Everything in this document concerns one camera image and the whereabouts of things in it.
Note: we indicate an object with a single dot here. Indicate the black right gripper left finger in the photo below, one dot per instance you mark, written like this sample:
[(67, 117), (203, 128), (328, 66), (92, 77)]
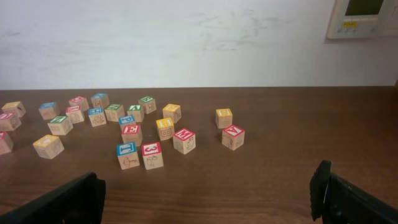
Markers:
[(78, 201)]

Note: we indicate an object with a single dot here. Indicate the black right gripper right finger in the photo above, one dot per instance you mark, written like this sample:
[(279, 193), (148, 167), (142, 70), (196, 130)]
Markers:
[(337, 201)]

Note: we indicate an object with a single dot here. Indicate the yellow C block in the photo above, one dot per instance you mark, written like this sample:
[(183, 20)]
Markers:
[(49, 146)]

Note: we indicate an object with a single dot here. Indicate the blue T block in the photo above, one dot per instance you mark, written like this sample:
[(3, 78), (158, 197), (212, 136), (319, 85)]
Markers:
[(127, 155)]

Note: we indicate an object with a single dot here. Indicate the green Z block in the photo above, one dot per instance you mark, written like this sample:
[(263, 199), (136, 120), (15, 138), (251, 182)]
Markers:
[(60, 125)]

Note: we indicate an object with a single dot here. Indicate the red E block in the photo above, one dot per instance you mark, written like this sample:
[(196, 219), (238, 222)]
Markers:
[(132, 133)]

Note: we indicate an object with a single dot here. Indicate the red 3 block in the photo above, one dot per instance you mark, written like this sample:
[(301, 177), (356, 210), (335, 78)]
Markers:
[(152, 155)]

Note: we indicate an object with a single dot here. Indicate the blue H block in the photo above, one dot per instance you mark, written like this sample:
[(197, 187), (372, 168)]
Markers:
[(97, 116)]

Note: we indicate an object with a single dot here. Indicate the red Y block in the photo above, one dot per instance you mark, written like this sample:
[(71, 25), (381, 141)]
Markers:
[(75, 113)]

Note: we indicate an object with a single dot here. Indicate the blue P block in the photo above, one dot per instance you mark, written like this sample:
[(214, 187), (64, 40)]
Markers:
[(126, 120)]

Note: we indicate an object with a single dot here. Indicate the red K block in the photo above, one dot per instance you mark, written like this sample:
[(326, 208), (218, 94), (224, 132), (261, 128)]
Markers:
[(6, 143)]

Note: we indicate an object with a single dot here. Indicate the green N block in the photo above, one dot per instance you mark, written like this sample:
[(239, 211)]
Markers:
[(114, 111)]

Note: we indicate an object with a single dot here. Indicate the blue D block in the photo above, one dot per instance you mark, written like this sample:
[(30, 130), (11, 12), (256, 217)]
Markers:
[(49, 110)]

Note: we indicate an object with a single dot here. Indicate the red O block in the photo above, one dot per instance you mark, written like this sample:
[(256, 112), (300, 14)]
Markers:
[(80, 101)]

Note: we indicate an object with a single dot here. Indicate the blue X block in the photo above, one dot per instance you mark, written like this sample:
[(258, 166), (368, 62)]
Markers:
[(100, 100)]

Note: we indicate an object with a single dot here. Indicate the green V block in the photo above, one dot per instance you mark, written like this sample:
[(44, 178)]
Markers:
[(137, 111)]

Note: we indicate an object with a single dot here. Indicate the red U block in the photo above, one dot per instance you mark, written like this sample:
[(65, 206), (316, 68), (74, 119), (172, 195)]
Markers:
[(9, 121)]

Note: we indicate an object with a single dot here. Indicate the yellow block middle right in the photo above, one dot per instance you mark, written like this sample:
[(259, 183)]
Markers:
[(165, 128)]

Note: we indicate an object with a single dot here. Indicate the yellow block upper left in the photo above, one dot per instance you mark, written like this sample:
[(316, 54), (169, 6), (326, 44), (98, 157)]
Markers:
[(14, 107)]

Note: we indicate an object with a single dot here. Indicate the green R block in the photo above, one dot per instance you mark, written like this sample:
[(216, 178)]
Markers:
[(148, 103)]

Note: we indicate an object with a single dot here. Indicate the red M block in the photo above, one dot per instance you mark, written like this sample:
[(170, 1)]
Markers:
[(184, 140)]

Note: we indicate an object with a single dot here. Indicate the red A block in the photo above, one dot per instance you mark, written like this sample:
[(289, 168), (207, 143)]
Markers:
[(233, 137)]

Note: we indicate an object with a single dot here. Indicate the yellow block upper right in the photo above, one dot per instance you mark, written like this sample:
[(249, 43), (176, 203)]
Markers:
[(172, 111)]

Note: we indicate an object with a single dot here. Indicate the yellow block far right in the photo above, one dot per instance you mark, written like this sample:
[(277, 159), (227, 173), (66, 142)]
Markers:
[(224, 118)]

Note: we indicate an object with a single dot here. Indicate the white wall control panel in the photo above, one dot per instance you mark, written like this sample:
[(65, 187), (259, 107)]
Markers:
[(362, 19)]

